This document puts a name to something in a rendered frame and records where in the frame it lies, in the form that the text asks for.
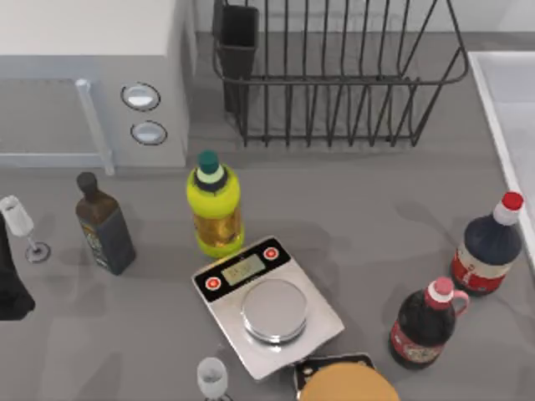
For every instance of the dark square bottle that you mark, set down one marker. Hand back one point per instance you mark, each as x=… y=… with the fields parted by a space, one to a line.
x=102 y=229

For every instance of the silver kitchen scale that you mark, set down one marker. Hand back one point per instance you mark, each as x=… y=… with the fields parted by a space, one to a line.
x=267 y=305

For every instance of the microwave oven door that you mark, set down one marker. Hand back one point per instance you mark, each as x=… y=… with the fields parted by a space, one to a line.
x=42 y=121

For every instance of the yellow-green bottle with green cap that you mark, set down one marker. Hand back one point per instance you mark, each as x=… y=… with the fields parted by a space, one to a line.
x=215 y=209

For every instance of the dark bottle with red cap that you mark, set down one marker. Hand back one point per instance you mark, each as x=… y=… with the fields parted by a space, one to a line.
x=487 y=250

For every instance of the black cutlery holder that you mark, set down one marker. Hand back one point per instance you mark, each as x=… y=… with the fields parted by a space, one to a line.
x=238 y=46

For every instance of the black scale with wooden plate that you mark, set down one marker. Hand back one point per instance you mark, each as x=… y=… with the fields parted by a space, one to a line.
x=347 y=382

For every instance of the round microwave knob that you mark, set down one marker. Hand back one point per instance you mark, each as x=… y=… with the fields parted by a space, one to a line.
x=148 y=133
x=140 y=96

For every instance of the pale microwave oven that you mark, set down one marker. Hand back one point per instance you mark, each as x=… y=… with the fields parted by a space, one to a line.
x=167 y=83

